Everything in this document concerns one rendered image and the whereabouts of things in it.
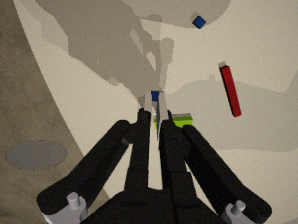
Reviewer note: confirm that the lime green rod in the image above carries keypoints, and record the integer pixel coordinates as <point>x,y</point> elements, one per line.
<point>180,121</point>

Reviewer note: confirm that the red rod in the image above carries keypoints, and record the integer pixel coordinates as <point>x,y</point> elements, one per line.
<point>230,90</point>

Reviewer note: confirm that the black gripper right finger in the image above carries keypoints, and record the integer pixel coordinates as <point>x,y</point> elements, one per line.
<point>218,182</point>

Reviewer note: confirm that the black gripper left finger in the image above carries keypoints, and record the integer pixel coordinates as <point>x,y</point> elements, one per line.
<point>66,201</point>

